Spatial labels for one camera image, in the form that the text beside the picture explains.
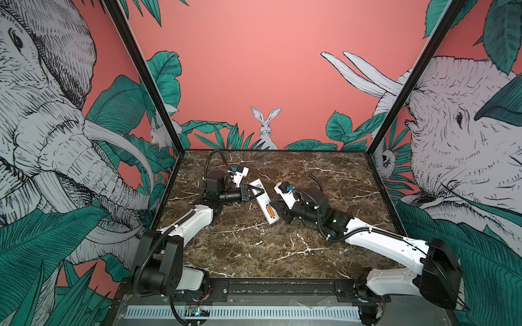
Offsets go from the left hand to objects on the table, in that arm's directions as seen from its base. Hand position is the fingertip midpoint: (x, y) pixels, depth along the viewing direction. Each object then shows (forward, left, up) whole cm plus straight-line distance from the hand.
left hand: (262, 191), depth 77 cm
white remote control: (-4, -1, -4) cm, 5 cm away
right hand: (-5, -3, +2) cm, 6 cm away
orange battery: (-6, -3, -5) cm, 9 cm away
